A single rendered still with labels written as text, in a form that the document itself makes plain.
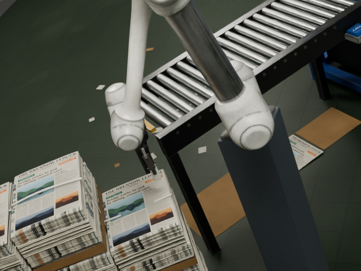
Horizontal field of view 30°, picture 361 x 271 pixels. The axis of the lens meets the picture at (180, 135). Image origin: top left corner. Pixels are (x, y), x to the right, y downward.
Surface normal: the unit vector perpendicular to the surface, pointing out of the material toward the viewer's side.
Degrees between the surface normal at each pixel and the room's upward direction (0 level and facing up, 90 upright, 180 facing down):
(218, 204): 0
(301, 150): 1
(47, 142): 0
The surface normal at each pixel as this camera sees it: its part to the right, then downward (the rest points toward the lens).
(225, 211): -0.33, -0.76
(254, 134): 0.21, 0.67
